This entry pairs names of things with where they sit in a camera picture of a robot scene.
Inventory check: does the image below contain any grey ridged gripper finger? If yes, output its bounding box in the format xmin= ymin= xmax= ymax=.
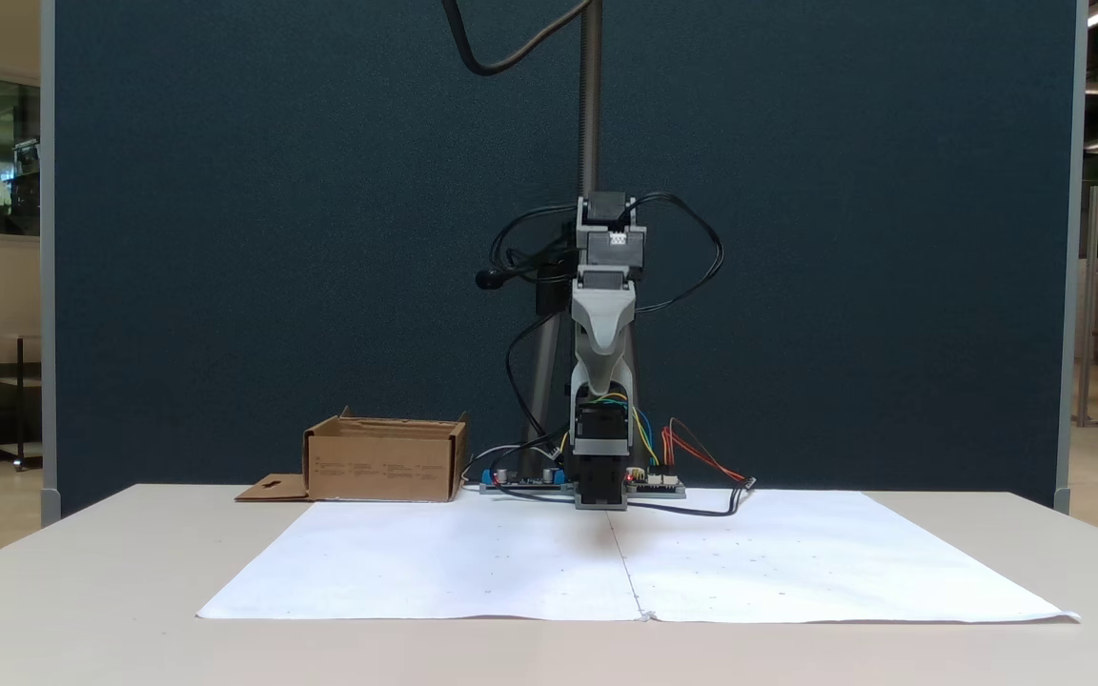
xmin=570 ymin=285 xmax=641 ymax=397

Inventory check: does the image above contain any blue circuit board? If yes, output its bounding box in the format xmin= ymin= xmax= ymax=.
xmin=478 ymin=464 xmax=571 ymax=495

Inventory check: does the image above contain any brown cardboard box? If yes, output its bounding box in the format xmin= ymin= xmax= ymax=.
xmin=234 ymin=407 xmax=470 ymax=504

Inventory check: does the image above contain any white paper sheet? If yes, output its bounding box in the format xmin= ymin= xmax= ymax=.
xmin=195 ymin=499 xmax=647 ymax=623
xmin=608 ymin=488 xmax=1082 ymax=626

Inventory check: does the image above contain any dark blue partition panel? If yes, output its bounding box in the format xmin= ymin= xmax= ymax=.
xmin=40 ymin=0 xmax=1087 ymax=520

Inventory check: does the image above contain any black shelf cart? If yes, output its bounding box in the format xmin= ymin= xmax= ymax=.
xmin=0 ymin=333 xmax=44 ymax=474

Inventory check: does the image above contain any black elbow motor cable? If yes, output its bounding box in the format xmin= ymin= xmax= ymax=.
xmin=504 ymin=313 xmax=561 ymax=460

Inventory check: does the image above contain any black wrist motor cable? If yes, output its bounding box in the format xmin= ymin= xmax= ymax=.
xmin=488 ymin=203 xmax=580 ymax=289

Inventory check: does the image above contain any black gripper motor cable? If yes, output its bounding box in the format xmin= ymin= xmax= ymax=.
xmin=633 ymin=192 xmax=725 ymax=316

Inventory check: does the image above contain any yellow wire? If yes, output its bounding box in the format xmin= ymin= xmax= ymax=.
xmin=595 ymin=392 xmax=662 ymax=469

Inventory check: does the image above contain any orange wire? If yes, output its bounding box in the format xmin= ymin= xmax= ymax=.
xmin=661 ymin=416 xmax=751 ymax=484

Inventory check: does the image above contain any small board with coloured wires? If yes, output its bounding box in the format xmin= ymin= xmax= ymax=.
xmin=626 ymin=469 xmax=687 ymax=499

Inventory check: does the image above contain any long black cable white connector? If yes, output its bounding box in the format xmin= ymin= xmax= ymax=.
xmin=627 ymin=477 xmax=759 ymax=518

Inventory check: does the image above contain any thick black camera cable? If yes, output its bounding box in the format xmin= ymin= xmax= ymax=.
xmin=441 ymin=0 xmax=598 ymax=78

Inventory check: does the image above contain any framed wall window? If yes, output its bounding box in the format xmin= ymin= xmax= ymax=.
xmin=0 ymin=64 xmax=42 ymax=248

